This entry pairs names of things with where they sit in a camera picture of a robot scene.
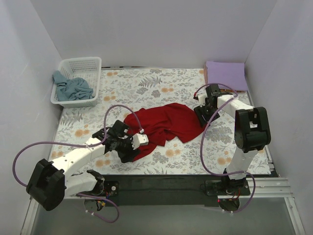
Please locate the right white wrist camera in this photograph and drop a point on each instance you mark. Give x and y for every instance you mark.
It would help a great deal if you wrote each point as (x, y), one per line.
(201, 98)

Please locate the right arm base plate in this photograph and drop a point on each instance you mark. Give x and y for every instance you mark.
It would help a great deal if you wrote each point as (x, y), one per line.
(227, 187)

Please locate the white plastic basket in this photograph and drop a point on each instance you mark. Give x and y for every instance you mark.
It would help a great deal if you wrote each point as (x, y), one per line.
(88, 68)

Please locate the folded purple t shirt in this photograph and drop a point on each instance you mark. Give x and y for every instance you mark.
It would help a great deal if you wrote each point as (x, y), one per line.
(230, 74)

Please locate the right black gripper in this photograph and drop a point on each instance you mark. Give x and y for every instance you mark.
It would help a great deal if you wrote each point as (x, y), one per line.
(205, 112)

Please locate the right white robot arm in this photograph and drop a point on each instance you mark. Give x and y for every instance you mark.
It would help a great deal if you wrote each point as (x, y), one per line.
(251, 130)

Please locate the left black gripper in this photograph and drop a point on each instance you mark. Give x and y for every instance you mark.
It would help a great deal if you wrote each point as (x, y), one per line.
(127, 149)

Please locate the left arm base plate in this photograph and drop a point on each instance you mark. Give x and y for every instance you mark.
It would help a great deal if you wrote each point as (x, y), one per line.
(108, 188)

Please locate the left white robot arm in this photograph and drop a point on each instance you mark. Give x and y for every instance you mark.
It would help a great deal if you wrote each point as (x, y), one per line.
(53, 181)

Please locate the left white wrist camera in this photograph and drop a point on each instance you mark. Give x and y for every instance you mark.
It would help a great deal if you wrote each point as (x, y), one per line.
(139, 140)

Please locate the red t shirt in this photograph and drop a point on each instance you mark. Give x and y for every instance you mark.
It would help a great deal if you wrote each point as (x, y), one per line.
(164, 123)

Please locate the blue-grey t shirt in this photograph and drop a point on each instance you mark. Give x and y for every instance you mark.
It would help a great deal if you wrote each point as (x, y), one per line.
(71, 89)

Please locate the floral tablecloth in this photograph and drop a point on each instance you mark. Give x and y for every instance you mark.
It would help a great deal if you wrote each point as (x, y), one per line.
(161, 101)

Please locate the aluminium rail frame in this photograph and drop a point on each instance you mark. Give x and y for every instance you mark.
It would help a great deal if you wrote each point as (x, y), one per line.
(173, 205)

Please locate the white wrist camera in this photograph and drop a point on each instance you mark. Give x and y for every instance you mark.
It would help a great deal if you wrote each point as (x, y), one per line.
(201, 98)
(139, 140)

